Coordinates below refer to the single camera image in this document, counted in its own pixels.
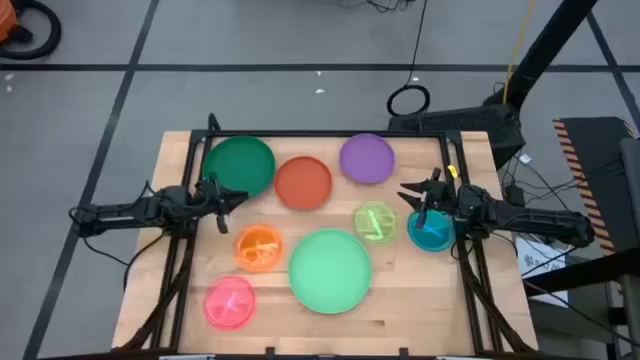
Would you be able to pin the black metal beam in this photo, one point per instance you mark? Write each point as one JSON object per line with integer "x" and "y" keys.
{"x": 575, "y": 275}

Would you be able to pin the black aluminium table frame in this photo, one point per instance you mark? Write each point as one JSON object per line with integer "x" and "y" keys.
{"x": 310, "y": 134}

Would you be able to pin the orange shop vacuum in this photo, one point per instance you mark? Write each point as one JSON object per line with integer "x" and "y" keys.
{"x": 6, "y": 20}

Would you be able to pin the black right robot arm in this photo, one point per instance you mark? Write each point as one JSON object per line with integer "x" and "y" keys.
{"x": 525, "y": 220}

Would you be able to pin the small white tag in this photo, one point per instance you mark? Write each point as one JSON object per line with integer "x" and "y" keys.
{"x": 525, "y": 159}

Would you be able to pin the black slanted pole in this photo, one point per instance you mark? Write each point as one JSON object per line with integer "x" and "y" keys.
{"x": 550, "y": 40}

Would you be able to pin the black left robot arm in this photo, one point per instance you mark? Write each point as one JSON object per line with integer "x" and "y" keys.
{"x": 125, "y": 210}

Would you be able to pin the black hazard-striped platform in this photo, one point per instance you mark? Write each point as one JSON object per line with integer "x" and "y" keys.
{"x": 595, "y": 150}

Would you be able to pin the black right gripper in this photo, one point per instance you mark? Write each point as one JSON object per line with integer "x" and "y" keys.
{"x": 437, "y": 195}

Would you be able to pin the large dark green plate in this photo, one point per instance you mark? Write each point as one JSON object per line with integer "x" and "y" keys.
{"x": 240, "y": 162}

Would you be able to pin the black power adapter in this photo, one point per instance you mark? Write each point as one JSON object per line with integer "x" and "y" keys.
{"x": 515, "y": 196}

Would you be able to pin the white paper sign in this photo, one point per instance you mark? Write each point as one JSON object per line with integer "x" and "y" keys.
{"x": 537, "y": 260}

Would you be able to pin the black perforated computer case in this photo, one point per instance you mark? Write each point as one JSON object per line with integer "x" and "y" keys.
{"x": 450, "y": 122}

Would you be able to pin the small translucent teal plate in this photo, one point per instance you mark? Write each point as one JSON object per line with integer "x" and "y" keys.
{"x": 434, "y": 239}

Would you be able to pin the red-orange plastic plate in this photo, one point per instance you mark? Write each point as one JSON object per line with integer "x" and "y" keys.
{"x": 302, "y": 182}

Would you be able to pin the small translucent pink plate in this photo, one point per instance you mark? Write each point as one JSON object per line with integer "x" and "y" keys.
{"x": 229, "y": 303}

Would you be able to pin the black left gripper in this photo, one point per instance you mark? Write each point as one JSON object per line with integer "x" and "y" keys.
{"x": 210, "y": 192}

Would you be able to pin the small translucent lime plate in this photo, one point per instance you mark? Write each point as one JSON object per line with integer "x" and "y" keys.
{"x": 375, "y": 221}

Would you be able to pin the small yellow tag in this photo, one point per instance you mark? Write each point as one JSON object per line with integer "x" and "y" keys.
{"x": 452, "y": 171}

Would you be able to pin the purple plastic plate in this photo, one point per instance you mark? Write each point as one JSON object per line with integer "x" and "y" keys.
{"x": 367, "y": 157}

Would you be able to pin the large light green plate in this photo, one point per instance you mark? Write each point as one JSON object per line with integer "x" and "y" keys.
{"x": 330, "y": 271}

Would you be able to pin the small translucent orange plate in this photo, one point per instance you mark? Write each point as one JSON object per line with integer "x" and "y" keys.
{"x": 258, "y": 248}

